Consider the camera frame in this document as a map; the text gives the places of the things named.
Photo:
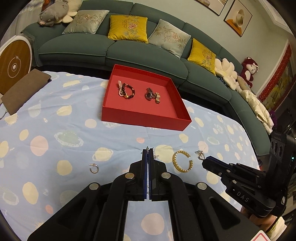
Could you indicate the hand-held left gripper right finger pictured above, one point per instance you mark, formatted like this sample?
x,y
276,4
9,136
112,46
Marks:
x,y
185,197

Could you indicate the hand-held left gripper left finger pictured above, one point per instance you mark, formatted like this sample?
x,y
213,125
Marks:
x,y
111,197

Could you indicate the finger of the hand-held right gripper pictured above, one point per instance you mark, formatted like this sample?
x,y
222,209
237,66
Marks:
x,y
214,170
217,160

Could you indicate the small gold charm earring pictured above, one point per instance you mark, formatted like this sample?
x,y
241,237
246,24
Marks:
x,y
156,156

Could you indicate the gold wristwatch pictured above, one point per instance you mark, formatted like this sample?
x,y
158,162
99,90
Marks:
x,y
157,98

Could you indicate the red cardboard box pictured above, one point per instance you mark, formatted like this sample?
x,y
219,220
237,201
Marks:
x,y
143,109

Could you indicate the silver wristwatch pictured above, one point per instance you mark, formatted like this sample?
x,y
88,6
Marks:
x,y
149,95

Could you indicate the person's right hand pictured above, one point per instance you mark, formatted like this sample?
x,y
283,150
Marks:
x,y
263,223

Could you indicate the silver hoop earring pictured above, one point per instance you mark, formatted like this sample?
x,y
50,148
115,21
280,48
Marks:
x,y
92,170

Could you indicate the gold cuff bangle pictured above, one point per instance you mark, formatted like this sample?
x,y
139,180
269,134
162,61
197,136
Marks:
x,y
177,164

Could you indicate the red bordered white card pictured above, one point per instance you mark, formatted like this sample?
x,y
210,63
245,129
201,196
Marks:
x,y
261,237

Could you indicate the cream satin cushion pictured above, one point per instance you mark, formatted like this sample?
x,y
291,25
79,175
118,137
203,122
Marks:
x,y
256,109

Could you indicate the small beige pillow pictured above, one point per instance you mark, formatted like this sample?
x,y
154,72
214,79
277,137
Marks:
x,y
242,83

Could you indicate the white flower cushion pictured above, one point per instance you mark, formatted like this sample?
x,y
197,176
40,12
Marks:
x,y
225,71

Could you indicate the red monkey plush toy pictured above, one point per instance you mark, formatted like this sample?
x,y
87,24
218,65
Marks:
x,y
249,71

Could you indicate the yellow embroidered cushion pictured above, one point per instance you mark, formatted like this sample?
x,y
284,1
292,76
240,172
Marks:
x,y
203,56
128,29

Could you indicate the grey embroidered cushion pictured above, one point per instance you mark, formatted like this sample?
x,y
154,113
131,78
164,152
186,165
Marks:
x,y
168,38
85,22

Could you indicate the dark green sofa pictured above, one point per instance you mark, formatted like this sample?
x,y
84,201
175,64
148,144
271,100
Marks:
x,y
138,52

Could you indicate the brown notebook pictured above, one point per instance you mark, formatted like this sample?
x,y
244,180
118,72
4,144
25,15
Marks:
x,y
23,90

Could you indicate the orange framed picture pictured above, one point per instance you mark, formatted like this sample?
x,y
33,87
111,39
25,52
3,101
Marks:
x,y
238,16

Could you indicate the white device with wooden disc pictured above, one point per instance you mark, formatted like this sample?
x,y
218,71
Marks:
x,y
15,64

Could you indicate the white plush toy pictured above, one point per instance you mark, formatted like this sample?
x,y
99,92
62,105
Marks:
x,y
72,9

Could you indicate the grey pig plush toy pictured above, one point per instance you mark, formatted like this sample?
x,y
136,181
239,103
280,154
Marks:
x,y
53,12

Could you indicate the red patterned wall hanging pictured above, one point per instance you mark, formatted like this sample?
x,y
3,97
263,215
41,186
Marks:
x,y
279,83

